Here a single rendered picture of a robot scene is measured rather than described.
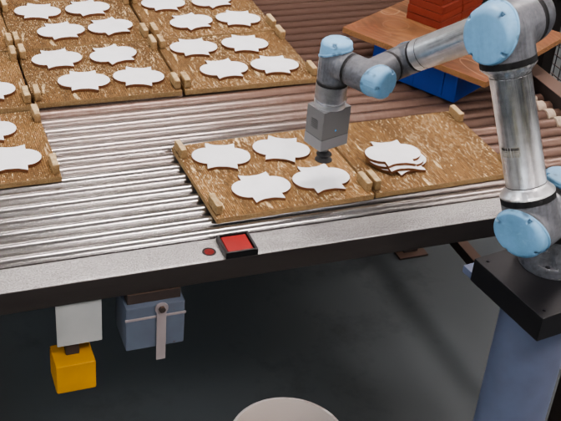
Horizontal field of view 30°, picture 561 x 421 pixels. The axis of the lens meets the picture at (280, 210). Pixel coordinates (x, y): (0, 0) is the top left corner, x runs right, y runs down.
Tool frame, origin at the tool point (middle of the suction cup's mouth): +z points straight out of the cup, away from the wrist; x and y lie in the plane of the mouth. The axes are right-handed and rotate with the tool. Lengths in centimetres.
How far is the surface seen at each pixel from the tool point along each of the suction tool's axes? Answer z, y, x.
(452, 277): 100, -104, -35
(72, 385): 36, 72, 4
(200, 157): 5.3, 20.5, -23.1
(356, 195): 6.1, -3.3, 9.9
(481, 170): 6.1, -39.5, 17.5
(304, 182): 5.3, 5.2, -0.3
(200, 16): 5, -30, -98
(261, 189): 5.3, 16.2, -3.1
